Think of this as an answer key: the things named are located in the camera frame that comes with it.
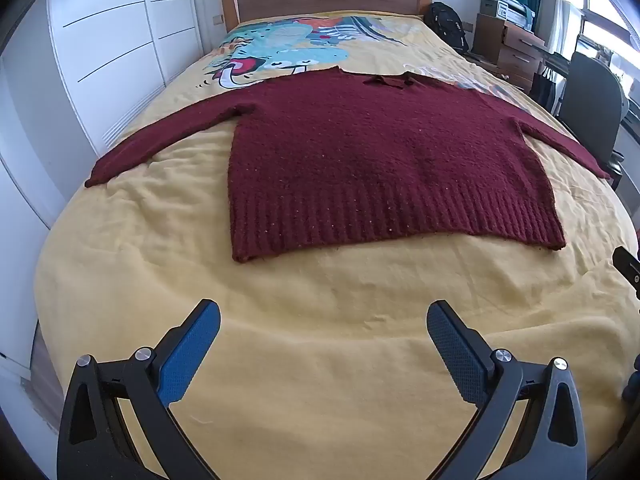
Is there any yellow printed blanket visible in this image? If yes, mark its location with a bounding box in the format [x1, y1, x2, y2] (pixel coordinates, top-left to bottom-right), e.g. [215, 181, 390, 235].
[34, 10, 640, 480]

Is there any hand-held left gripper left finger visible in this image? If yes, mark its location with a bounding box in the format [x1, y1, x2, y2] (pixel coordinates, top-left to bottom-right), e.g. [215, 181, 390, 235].
[56, 299, 222, 480]

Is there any white wardrobe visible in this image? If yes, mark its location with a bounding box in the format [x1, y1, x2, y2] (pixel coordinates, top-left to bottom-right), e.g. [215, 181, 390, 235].
[0, 0, 206, 376]

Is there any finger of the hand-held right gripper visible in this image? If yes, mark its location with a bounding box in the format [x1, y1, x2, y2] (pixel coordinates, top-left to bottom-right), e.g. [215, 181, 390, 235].
[612, 246, 640, 297]

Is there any dark office chair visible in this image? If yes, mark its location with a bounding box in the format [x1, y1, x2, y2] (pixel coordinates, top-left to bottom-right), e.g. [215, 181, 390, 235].
[557, 51, 630, 161]

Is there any maroon knit sweater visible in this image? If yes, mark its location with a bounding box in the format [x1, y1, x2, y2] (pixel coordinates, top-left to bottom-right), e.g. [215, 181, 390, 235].
[84, 66, 612, 264]

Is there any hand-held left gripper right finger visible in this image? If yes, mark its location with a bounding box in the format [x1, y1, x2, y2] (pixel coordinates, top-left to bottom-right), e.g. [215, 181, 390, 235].
[426, 300, 587, 480]

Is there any window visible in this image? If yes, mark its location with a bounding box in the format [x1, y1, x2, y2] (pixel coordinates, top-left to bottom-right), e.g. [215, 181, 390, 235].
[560, 0, 640, 81]

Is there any wooden drawer cabinet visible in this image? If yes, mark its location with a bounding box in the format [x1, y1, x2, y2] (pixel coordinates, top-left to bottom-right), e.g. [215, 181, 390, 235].
[472, 12, 548, 92]

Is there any white printer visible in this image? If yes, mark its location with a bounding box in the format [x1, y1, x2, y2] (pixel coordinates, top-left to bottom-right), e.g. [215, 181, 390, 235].
[479, 0, 536, 28]

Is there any wooden bed side rail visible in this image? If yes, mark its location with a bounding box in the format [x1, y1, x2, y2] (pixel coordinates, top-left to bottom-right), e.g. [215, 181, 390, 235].
[30, 320, 63, 433]

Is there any black backpack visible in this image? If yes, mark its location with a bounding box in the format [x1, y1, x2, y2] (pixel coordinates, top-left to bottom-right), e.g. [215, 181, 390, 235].
[422, 2, 471, 54]

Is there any black paper bag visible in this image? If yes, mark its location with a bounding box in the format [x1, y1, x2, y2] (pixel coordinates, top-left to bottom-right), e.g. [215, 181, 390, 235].
[530, 70, 558, 112]

